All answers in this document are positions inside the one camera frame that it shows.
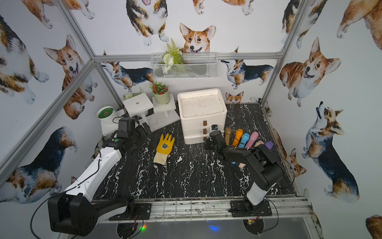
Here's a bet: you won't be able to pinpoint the white stepped display shelf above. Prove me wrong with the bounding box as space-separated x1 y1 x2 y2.
100 93 180 136

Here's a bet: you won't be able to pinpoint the yellow work glove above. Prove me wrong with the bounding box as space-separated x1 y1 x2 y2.
154 134 175 165

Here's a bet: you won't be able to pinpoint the orange microphone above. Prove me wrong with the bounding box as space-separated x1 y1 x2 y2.
232 129 244 147

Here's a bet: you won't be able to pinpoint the purple microphone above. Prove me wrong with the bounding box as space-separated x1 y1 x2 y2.
265 141 274 150

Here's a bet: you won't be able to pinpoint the white wire wall basket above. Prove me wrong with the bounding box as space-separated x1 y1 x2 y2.
150 53 218 79

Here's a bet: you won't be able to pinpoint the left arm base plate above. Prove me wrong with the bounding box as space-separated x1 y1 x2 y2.
109 203 152 221

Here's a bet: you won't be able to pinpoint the small white flower plant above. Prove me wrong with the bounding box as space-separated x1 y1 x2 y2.
123 91 142 100

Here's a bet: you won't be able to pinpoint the white drawer cabinet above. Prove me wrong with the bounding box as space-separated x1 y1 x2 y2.
178 88 227 145

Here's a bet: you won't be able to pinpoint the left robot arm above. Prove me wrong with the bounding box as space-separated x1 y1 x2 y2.
47 117 151 237

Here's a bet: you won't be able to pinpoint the blue microphone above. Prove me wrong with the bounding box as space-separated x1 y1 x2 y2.
237 133 250 148

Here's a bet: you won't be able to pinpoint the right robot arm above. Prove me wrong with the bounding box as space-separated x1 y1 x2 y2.
205 130 285 206

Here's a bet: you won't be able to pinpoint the green fern plant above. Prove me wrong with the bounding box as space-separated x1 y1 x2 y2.
163 39 184 74

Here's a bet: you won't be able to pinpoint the green pot red flowers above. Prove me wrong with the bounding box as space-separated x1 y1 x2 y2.
150 82 170 105

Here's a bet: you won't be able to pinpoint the gold microphone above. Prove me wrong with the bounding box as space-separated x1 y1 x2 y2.
224 127 232 146

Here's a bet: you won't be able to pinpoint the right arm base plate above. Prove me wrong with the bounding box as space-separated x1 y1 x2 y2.
228 200 273 218

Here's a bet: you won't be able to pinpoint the pink microphone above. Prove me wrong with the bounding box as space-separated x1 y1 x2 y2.
245 132 259 148

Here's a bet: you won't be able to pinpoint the white cup green inside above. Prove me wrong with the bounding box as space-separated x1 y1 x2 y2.
96 106 118 125

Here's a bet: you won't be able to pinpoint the beige microphone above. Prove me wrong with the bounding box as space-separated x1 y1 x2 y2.
239 140 265 169

